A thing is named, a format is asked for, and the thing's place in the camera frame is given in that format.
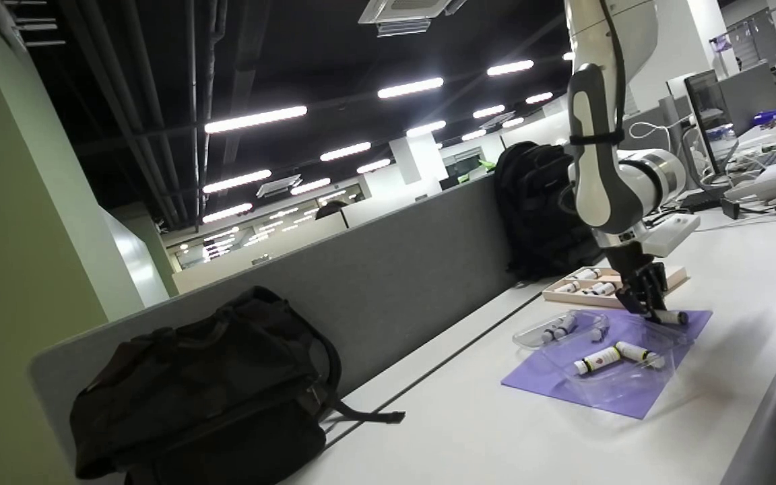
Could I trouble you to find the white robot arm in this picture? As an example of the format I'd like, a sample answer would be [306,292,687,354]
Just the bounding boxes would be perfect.
[567,0,698,327]

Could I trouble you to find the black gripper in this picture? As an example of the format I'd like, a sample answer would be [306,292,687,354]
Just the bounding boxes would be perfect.
[603,243,668,323]

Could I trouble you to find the purple mat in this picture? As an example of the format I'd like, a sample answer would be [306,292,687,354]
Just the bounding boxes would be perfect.
[500,308,716,424]

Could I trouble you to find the computer monitor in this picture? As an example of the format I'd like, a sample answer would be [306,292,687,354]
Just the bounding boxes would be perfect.
[685,71,741,219]

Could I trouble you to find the black backpack far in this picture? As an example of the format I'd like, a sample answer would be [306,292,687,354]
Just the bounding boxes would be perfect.
[494,140,603,284]

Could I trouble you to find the white bottle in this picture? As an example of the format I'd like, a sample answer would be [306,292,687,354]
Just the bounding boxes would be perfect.
[653,309,689,327]
[615,343,668,370]
[574,344,623,377]

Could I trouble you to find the bottle in wooden tray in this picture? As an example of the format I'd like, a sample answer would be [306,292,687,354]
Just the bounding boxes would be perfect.
[591,284,618,297]

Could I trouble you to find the small bottle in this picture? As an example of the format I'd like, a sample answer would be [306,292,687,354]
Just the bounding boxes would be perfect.
[545,313,576,343]

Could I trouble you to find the black backpack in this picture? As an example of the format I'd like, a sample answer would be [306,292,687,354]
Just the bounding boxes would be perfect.
[494,140,603,284]
[70,285,404,485]

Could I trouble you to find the clear plastic box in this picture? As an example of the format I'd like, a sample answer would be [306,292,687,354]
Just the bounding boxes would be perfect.
[514,308,716,426]

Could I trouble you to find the wooden tray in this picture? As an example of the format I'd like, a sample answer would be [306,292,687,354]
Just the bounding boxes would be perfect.
[543,261,689,313]

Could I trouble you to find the grey desk divider panel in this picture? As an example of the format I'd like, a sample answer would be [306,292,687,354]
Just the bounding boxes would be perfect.
[31,175,514,449]

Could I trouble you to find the black backpack near left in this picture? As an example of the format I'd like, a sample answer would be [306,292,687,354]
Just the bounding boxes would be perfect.
[70,285,404,485]

